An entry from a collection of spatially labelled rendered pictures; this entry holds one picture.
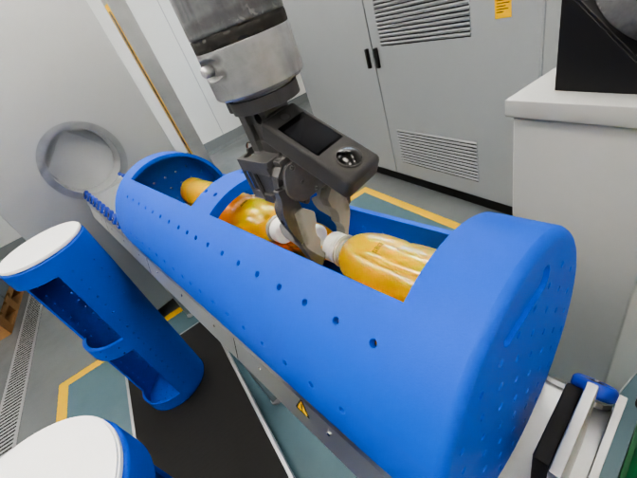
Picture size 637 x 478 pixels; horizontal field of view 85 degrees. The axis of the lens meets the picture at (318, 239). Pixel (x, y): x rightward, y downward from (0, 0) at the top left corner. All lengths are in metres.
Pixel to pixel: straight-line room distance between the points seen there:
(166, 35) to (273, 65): 5.08
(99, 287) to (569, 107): 1.45
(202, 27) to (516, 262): 0.30
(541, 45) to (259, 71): 1.64
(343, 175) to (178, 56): 5.14
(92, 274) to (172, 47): 4.26
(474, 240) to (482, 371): 0.10
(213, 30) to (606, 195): 0.83
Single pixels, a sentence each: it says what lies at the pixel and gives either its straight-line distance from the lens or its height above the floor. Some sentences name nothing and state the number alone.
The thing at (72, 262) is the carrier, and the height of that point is 0.97.
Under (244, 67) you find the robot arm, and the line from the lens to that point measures 0.33.
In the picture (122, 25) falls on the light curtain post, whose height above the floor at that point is 1.53.
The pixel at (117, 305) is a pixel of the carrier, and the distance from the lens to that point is 1.51.
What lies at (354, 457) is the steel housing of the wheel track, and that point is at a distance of 0.60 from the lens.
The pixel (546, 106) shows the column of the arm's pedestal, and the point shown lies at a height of 1.09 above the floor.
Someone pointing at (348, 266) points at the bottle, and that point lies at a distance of 0.38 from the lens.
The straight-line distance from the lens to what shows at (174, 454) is 1.75.
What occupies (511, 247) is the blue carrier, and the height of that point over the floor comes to 1.23.
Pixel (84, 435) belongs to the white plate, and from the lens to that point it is 0.66.
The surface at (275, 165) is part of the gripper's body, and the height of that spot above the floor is 1.30.
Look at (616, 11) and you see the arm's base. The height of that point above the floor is 1.23.
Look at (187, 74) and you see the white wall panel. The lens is 5.42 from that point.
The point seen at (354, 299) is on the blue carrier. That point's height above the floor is 1.21.
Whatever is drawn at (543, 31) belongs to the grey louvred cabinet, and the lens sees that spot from 1.88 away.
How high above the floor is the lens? 1.43
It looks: 34 degrees down
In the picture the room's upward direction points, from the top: 22 degrees counter-clockwise
